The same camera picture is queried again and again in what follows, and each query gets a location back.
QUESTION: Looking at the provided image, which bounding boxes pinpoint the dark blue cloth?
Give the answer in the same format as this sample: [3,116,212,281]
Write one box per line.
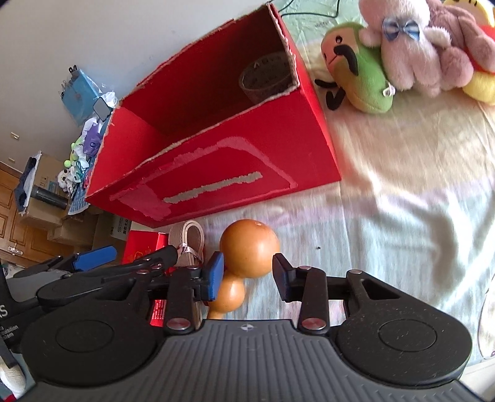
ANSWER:
[13,155,43,211]

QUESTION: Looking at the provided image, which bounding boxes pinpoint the large cardboard box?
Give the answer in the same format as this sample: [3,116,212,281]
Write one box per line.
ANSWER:
[19,155,74,229]

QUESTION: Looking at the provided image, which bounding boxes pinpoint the pink plush toy with bow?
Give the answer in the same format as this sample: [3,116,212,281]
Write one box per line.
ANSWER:
[359,0,474,97]

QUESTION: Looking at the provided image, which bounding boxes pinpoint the small green toy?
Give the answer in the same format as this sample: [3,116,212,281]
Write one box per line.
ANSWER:
[64,141,84,167]

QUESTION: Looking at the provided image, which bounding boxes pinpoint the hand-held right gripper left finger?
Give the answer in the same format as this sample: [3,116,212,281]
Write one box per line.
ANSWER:
[97,252,226,335]

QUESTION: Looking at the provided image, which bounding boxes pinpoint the brown cardboard box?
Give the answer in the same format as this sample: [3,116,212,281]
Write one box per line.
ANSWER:
[48,212,102,248]

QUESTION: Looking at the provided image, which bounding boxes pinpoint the wooden cabinet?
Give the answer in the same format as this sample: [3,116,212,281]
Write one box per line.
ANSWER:
[0,155,58,271]

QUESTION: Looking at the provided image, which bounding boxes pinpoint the bear print quilt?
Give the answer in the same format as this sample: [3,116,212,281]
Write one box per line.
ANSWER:
[193,0,495,366]

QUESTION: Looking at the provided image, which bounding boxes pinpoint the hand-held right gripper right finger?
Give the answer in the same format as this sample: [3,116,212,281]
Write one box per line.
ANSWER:
[272,253,400,334]

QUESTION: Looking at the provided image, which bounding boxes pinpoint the red cardboard box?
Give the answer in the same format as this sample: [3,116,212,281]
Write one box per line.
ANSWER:
[84,2,343,229]

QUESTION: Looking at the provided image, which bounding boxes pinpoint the blue checked cloth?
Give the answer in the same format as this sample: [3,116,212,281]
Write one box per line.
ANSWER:
[67,170,93,215]

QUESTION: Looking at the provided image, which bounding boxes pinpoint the beige woven slipper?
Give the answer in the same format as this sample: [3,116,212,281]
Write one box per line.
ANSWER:
[169,220,205,268]

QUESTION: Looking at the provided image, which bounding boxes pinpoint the black thermos bottle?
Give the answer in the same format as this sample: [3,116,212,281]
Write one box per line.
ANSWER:
[31,185,70,209]

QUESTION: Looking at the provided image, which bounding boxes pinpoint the green plush toy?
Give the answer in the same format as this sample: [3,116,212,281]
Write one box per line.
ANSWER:
[314,21,396,114]

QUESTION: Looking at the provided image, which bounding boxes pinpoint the black cable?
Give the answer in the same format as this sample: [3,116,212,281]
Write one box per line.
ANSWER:
[278,0,342,19]

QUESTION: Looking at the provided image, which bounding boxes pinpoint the red gift box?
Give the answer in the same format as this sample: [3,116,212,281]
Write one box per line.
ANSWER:
[123,230,171,329]

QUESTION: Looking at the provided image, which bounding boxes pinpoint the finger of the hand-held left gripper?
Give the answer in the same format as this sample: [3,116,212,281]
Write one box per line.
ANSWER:
[13,245,117,279]
[101,245,179,285]

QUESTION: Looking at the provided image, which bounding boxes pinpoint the blue bag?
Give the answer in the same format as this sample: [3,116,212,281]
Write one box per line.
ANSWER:
[60,66,105,126]

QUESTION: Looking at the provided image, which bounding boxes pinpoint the white printed carton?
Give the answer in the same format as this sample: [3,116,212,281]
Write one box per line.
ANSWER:
[110,214,134,242]

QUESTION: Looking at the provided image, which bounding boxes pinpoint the purple toy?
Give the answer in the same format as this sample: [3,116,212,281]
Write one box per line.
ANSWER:
[79,120,103,155]

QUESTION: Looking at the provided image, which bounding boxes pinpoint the yellow plush toy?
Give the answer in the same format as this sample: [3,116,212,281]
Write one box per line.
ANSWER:
[441,0,495,106]

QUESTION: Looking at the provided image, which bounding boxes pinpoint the orange wooden gourd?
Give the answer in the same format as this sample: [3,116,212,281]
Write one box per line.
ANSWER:
[207,219,281,321]

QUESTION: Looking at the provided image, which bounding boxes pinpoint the mauve plush toy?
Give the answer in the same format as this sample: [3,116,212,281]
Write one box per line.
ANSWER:
[425,0,495,74]

